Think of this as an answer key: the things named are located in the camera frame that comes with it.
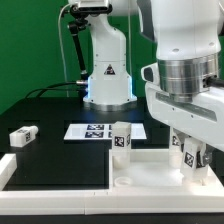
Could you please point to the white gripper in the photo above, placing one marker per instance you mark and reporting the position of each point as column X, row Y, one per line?
column 202, row 119

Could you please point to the white square table top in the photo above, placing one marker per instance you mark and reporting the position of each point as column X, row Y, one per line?
column 150, row 168

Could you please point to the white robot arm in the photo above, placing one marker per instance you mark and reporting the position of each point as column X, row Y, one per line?
column 175, row 44

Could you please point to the white U-shaped obstacle fence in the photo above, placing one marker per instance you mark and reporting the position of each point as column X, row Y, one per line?
column 113, row 200

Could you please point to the white tag sheet with markers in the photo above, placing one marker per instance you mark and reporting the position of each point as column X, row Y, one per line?
column 100, row 131

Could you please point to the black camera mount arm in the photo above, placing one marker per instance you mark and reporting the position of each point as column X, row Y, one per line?
column 74, row 30

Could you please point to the camera on top mount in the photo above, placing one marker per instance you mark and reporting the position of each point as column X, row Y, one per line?
column 91, row 6

